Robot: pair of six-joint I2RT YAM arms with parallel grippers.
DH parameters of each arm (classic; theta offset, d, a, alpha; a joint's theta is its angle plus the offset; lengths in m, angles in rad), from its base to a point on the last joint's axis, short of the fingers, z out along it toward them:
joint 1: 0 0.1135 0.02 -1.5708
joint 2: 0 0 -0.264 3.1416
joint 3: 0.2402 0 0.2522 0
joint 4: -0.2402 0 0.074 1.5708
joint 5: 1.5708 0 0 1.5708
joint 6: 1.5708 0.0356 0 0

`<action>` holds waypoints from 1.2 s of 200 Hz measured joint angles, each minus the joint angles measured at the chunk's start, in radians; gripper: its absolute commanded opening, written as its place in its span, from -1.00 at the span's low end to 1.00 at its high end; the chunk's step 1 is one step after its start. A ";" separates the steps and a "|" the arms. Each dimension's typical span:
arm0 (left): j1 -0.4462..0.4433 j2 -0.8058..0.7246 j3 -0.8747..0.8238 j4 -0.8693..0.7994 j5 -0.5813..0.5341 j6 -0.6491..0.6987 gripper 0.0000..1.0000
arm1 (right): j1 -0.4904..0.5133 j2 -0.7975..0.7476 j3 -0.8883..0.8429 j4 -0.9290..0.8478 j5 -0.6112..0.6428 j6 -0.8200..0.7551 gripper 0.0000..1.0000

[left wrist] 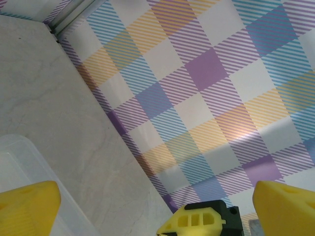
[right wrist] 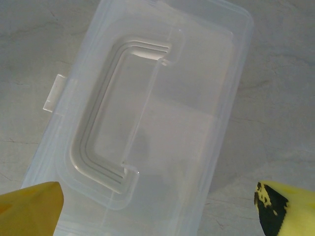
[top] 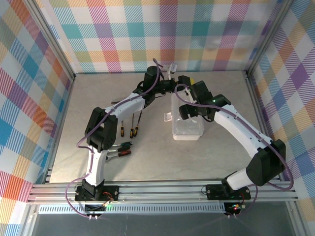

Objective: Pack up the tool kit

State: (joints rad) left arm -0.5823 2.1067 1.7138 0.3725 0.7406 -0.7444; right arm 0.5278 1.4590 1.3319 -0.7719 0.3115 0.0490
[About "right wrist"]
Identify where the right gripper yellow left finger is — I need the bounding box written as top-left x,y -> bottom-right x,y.
0,180 -> 65,236

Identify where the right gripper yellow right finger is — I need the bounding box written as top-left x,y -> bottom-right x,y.
254,180 -> 315,236

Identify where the clear plastic tool box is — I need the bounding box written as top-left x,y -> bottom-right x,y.
21,0 -> 254,236

